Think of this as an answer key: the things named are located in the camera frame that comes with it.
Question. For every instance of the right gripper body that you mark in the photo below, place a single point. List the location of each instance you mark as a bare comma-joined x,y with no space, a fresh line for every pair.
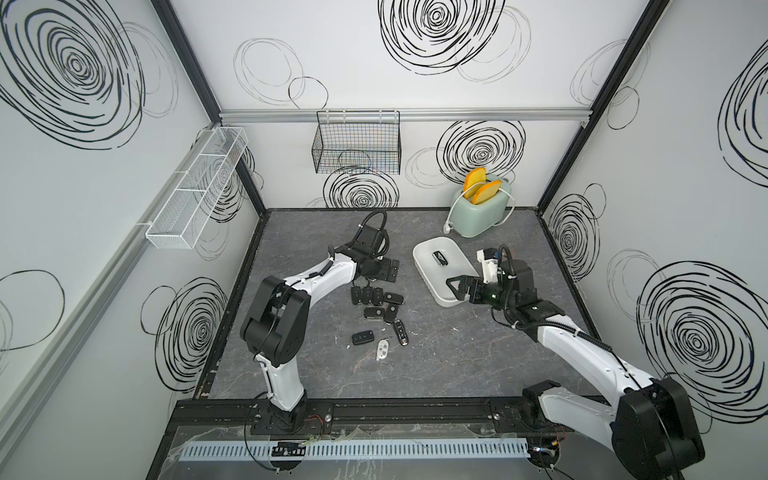
492,295

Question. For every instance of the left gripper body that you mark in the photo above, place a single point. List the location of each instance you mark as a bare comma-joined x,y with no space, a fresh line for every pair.
378,269

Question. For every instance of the white storage box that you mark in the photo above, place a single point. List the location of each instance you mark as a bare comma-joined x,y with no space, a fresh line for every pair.
435,275

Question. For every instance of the black silver Bentley key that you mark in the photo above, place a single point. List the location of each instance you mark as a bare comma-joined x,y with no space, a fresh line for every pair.
440,258

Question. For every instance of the black Porsche car key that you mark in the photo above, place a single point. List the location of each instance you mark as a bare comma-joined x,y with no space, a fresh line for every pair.
401,332

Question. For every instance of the black flip key lone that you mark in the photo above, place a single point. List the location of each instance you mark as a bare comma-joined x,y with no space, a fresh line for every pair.
363,337

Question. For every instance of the white car key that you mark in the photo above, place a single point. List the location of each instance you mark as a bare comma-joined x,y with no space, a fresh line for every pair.
382,350

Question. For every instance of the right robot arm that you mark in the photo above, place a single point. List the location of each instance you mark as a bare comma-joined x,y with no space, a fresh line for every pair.
648,423

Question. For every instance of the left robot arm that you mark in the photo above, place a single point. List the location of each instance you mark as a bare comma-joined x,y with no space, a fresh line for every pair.
275,326

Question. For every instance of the black flip key leftmost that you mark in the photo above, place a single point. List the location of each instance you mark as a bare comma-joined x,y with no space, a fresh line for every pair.
356,295

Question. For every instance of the black VW key upper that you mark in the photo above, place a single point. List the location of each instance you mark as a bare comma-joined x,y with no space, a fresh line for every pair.
393,298

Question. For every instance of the black vw key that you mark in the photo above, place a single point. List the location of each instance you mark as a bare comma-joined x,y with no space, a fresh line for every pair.
393,298
374,313
391,313

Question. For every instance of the black VW key left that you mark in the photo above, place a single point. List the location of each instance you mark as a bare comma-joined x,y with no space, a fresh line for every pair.
374,313

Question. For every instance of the black VW key right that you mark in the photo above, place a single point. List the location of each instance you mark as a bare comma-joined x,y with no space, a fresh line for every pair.
391,313

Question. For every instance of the mint green toaster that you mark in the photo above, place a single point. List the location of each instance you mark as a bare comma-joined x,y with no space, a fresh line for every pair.
470,220

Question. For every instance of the front orange toast slice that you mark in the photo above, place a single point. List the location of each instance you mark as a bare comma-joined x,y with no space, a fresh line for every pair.
486,192

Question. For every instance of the orange toast slice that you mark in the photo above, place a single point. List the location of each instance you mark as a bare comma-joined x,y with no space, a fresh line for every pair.
486,192
474,179

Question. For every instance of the rear orange toast slice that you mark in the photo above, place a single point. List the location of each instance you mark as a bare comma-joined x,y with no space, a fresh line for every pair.
474,179

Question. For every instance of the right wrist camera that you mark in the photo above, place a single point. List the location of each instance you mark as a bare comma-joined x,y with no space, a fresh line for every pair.
489,262

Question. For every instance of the black wire basket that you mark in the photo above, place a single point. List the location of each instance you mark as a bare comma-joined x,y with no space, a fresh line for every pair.
357,139

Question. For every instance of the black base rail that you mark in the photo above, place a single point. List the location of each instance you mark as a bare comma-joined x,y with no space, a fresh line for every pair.
330,416

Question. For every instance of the white slotted cable duct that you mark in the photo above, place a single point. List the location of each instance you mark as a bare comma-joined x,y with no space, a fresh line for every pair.
384,449

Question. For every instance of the white mesh wall shelf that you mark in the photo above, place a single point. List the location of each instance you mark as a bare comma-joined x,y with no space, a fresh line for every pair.
185,214

